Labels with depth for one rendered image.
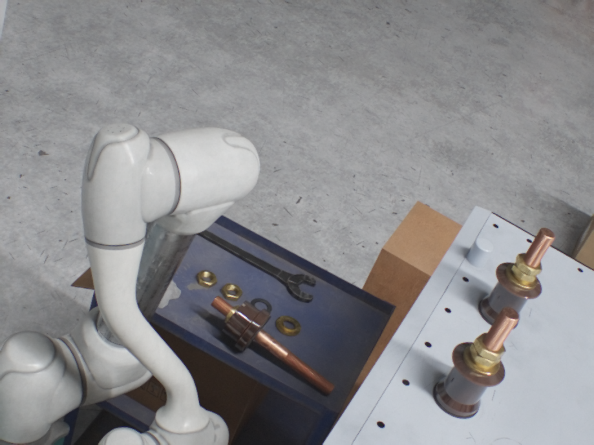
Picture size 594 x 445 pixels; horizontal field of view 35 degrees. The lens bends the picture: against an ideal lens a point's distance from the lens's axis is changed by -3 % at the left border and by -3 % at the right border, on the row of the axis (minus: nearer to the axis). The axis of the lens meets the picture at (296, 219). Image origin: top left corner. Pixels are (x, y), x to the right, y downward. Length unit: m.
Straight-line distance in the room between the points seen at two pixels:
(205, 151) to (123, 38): 3.49
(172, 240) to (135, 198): 0.21
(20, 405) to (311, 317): 0.79
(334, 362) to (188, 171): 0.88
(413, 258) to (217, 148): 1.14
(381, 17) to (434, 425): 4.87
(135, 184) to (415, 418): 0.57
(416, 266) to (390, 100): 2.79
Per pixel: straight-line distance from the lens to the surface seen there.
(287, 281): 2.41
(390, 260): 2.60
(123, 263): 1.54
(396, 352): 1.63
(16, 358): 1.90
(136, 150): 1.49
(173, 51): 5.02
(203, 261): 2.39
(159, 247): 1.70
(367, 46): 5.78
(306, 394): 2.18
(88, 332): 1.97
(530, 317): 1.86
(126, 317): 1.61
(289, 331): 2.29
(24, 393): 1.91
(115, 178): 1.48
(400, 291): 2.64
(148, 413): 2.50
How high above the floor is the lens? 2.42
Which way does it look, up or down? 36 degrees down
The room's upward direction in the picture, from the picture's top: 22 degrees clockwise
